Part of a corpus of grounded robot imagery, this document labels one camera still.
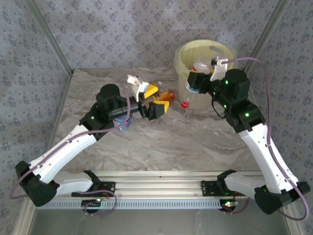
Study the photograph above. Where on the red label amber bottle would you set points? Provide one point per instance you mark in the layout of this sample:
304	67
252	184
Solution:
160	83

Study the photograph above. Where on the orange label yellow bottle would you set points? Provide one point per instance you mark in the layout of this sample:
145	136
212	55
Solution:
168	96

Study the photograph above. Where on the large clear red-capped bottle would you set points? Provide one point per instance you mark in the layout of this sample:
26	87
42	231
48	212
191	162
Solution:
184	104

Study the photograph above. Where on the purple blue label clear bottle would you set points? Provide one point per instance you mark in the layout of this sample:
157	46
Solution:
123	129

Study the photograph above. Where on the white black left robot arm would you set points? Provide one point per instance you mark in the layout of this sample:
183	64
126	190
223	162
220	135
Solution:
66	147

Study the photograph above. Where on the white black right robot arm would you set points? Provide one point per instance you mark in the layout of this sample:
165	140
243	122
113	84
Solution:
264	151

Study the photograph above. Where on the cream plastic bin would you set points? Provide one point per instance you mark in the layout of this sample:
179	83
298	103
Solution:
203	102

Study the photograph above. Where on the small controller board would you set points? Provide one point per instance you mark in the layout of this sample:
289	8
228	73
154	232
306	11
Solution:
228	204
91	203

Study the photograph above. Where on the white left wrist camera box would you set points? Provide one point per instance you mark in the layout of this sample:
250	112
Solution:
139	89

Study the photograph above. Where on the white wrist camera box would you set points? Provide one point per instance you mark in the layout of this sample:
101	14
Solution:
139	89
218	69

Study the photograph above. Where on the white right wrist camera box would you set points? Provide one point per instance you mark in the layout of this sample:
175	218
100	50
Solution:
218	69

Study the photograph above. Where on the aluminium frame post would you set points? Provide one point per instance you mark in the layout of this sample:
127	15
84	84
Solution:
264	36
51	36

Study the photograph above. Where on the aluminium frame rail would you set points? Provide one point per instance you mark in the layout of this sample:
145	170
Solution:
159	186

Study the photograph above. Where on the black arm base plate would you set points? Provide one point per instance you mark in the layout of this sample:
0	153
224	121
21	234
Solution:
205	187
111	186

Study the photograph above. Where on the aluminium frame leg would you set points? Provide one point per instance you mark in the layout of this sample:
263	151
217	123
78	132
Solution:
23	227
292	227

